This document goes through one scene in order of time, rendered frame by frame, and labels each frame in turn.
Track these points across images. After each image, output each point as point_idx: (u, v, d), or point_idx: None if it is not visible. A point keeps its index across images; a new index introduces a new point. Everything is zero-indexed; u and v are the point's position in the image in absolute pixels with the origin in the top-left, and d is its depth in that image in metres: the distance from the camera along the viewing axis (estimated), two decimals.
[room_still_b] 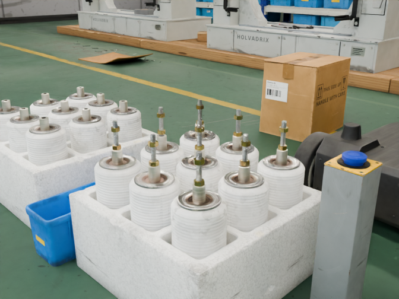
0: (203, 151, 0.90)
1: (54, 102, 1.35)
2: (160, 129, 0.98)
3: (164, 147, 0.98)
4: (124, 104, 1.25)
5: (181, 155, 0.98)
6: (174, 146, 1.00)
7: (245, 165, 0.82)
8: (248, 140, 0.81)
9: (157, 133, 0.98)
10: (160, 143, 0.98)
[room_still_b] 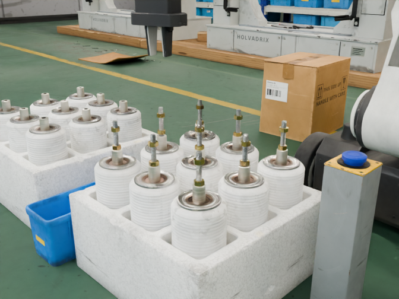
0: (203, 151, 0.90)
1: (54, 102, 1.35)
2: (160, 129, 0.98)
3: (164, 147, 0.98)
4: (124, 104, 1.25)
5: (181, 155, 0.98)
6: (174, 146, 1.00)
7: (245, 165, 0.82)
8: (248, 140, 0.81)
9: (157, 133, 0.98)
10: (160, 143, 0.98)
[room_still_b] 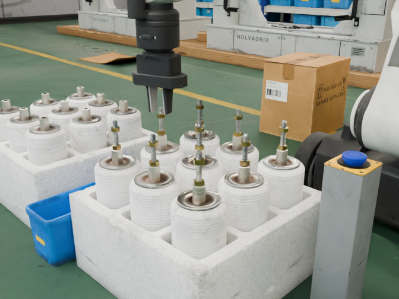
0: (203, 151, 0.90)
1: (54, 102, 1.35)
2: (161, 130, 0.97)
3: (164, 147, 0.98)
4: (124, 104, 1.25)
5: (181, 155, 0.98)
6: (174, 146, 1.00)
7: (245, 165, 0.82)
8: (248, 140, 0.81)
9: (165, 134, 0.98)
10: (160, 143, 0.98)
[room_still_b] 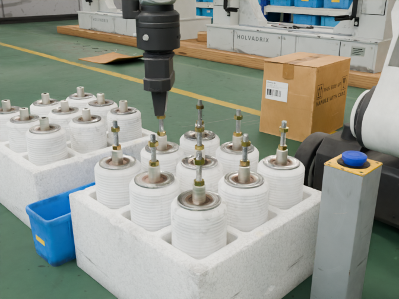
0: (203, 151, 0.90)
1: (54, 102, 1.35)
2: (160, 130, 0.98)
3: (164, 147, 0.98)
4: (124, 104, 1.25)
5: (181, 155, 0.98)
6: (174, 146, 1.00)
7: (245, 165, 0.82)
8: (248, 140, 0.81)
9: (157, 134, 0.98)
10: (160, 143, 0.98)
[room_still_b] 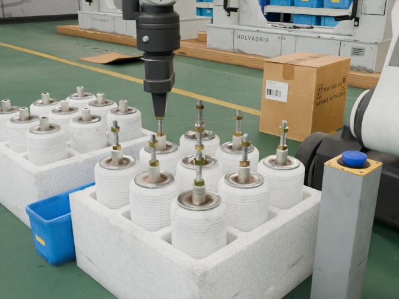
0: (203, 151, 0.90)
1: (54, 102, 1.35)
2: (162, 131, 0.98)
3: (157, 147, 0.98)
4: (124, 104, 1.25)
5: (156, 159, 0.95)
6: (166, 151, 0.97)
7: (245, 165, 0.82)
8: (248, 140, 0.81)
9: (160, 133, 0.99)
10: None
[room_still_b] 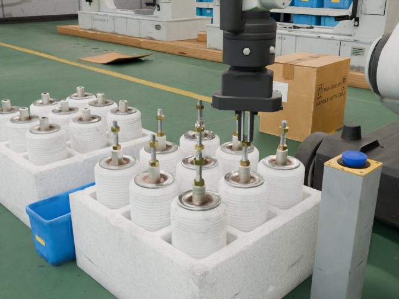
0: (203, 151, 0.90)
1: (54, 102, 1.35)
2: (162, 131, 0.98)
3: (157, 147, 0.98)
4: (124, 104, 1.25)
5: (156, 159, 0.95)
6: (166, 151, 0.97)
7: (243, 161, 0.83)
8: (242, 140, 0.81)
9: (160, 133, 0.99)
10: None
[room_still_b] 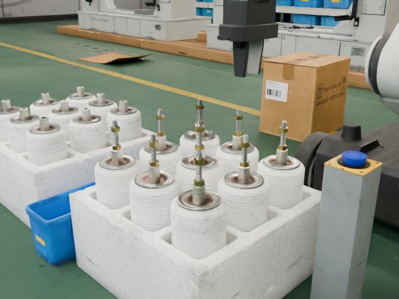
0: (203, 151, 0.90)
1: (54, 102, 1.35)
2: (162, 131, 0.98)
3: (157, 147, 0.98)
4: (124, 104, 1.25)
5: (156, 159, 0.95)
6: (166, 151, 0.97)
7: (244, 166, 0.81)
8: (248, 142, 0.81)
9: (160, 133, 0.99)
10: None
